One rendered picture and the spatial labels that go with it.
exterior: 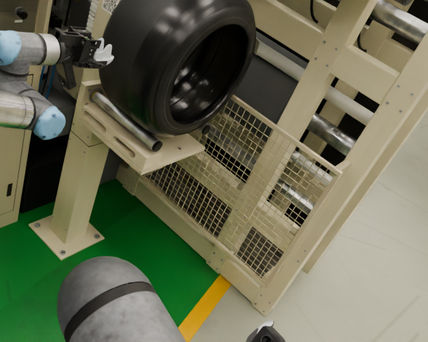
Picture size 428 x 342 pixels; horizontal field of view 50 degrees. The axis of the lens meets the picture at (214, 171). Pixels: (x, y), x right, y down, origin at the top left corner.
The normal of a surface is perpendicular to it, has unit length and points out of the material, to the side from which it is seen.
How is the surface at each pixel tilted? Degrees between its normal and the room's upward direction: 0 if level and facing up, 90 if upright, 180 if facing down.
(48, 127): 90
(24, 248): 0
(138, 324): 5
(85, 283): 40
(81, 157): 90
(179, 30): 62
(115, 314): 25
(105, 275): 19
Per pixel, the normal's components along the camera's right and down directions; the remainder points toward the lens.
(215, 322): 0.35, -0.76
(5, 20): 0.73, 0.59
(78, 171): -0.59, 0.27
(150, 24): -0.33, -0.17
